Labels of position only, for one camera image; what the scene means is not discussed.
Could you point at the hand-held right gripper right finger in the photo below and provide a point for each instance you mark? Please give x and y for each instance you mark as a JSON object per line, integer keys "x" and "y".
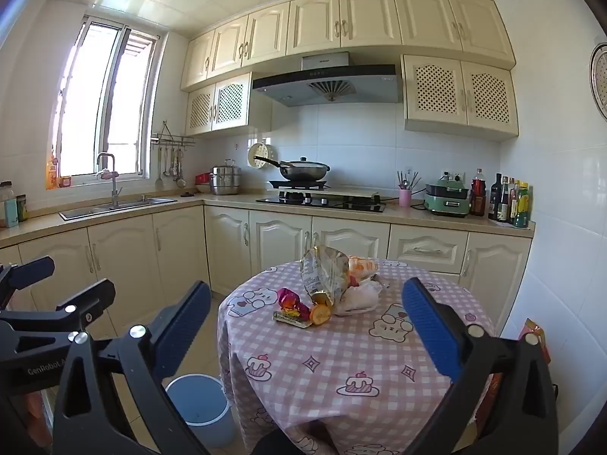
{"x": 429, "y": 329}

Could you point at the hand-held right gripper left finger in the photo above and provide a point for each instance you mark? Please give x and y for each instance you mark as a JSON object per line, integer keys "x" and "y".
{"x": 182, "y": 327}

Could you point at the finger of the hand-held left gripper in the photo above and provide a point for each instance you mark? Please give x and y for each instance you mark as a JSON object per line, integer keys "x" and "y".
{"x": 95, "y": 294}
{"x": 33, "y": 270}

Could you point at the white spoon-shaped dish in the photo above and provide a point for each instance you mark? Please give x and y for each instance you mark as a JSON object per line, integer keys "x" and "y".
{"x": 360, "y": 298}

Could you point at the blue plastic waste bin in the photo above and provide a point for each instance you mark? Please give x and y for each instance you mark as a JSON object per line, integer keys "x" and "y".
{"x": 199, "y": 407}

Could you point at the orange snack packet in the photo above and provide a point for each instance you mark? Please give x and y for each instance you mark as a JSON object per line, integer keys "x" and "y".
{"x": 364, "y": 268}

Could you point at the gold wrapper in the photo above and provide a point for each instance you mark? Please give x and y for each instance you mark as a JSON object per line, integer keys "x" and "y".
{"x": 289, "y": 318}

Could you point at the magenta foil wrapper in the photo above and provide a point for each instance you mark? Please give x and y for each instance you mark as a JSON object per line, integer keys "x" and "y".
{"x": 291, "y": 301}

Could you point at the silver snack bag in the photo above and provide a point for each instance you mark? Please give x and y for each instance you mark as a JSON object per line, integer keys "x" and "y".
{"x": 325, "y": 270}

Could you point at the person's left hand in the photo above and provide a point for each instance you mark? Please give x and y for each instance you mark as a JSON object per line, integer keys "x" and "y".
{"x": 39, "y": 414}

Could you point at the teal carton box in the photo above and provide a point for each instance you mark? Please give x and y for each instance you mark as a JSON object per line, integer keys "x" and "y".
{"x": 11, "y": 213}

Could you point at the dark green can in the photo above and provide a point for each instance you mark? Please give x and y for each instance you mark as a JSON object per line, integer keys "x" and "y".
{"x": 22, "y": 208}

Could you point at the clear jar dark lid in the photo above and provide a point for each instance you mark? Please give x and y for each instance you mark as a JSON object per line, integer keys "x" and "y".
{"x": 5, "y": 199}

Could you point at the stainless steel sink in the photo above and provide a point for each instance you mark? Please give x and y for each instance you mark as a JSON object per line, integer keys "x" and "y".
{"x": 118, "y": 206}

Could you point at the orange plastic bottle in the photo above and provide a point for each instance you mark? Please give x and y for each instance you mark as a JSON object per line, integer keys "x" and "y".
{"x": 51, "y": 175}

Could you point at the pink checked tablecloth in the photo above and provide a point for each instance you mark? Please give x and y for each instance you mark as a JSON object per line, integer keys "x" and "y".
{"x": 332, "y": 365}

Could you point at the metal sink faucet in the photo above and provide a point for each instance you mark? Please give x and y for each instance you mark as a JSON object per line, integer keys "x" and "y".
{"x": 114, "y": 189}

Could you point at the cream base kitchen cabinets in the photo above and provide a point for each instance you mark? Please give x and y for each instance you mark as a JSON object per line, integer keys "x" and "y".
{"x": 265, "y": 241}

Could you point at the small pink rag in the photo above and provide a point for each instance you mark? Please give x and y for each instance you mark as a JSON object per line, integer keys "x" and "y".
{"x": 106, "y": 175}

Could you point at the hanging metal spatula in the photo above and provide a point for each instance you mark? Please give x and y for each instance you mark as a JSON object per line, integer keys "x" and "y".
{"x": 159, "y": 182}

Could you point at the green electric cooker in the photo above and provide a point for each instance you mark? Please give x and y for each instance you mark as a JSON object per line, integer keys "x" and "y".
{"x": 445, "y": 199}

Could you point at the pink utensil holder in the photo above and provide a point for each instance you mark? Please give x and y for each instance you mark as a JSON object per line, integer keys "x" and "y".
{"x": 405, "y": 197}

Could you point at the white bowl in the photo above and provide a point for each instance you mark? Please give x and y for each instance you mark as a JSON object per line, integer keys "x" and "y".
{"x": 203, "y": 188}

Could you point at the dark bottle red label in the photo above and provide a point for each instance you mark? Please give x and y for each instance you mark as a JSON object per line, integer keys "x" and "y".
{"x": 479, "y": 194}

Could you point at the black glass bottle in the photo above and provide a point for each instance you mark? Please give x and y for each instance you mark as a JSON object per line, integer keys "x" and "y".
{"x": 495, "y": 199}

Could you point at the hanging metal ladle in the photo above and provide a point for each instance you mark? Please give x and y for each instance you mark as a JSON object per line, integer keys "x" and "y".
{"x": 173, "y": 168}

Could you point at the brown sauce bottle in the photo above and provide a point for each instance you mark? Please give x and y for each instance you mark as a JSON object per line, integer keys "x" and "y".
{"x": 505, "y": 201}

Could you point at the red bowl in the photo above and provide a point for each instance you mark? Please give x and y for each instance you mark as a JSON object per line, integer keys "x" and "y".
{"x": 204, "y": 178}

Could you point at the person's dark clothing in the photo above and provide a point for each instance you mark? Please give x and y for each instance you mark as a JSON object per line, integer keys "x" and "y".
{"x": 280, "y": 443}

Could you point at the green bottle yellow label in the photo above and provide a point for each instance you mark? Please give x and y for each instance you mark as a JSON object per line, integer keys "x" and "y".
{"x": 522, "y": 208}

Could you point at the stainless steel steamer pot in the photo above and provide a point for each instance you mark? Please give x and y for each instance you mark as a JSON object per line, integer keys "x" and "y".
{"x": 225, "y": 180}

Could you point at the black glass gas hob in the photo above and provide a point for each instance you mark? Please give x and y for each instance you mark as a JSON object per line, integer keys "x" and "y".
{"x": 332, "y": 205}

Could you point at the kitchen window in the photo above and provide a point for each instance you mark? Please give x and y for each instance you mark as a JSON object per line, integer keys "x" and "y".
{"x": 95, "y": 104}

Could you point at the black wok with lid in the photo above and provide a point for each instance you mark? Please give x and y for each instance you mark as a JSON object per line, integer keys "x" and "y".
{"x": 303, "y": 169}

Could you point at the grey range hood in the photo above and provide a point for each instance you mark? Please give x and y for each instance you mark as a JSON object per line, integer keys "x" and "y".
{"x": 327, "y": 83}

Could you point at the white wall socket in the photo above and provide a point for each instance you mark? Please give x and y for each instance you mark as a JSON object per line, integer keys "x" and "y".
{"x": 457, "y": 175}

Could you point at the metal utensil wall rack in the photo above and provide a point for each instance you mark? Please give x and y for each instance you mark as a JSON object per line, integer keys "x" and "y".
{"x": 173, "y": 141}

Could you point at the lattice door wall cabinet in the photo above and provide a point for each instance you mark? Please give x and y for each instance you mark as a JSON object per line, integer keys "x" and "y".
{"x": 455, "y": 90}
{"x": 230, "y": 104}

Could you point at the round metal wall disc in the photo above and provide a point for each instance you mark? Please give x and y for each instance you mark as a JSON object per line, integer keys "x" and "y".
{"x": 600, "y": 80}

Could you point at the cream upper wall cabinets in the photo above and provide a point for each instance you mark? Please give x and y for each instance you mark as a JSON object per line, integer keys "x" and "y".
{"x": 360, "y": 19}

